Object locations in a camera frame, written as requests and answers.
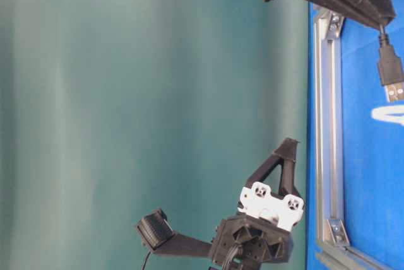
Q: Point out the aluminium extrusion frame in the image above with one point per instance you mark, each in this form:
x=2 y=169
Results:
x=335 y=248

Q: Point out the blue board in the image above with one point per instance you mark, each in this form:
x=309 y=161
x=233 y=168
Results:
x=372 y=150

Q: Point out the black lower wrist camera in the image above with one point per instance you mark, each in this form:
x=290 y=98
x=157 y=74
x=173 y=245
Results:
x=154 y=229

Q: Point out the black and white lower gripper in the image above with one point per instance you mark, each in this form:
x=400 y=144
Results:
x=261 y=230

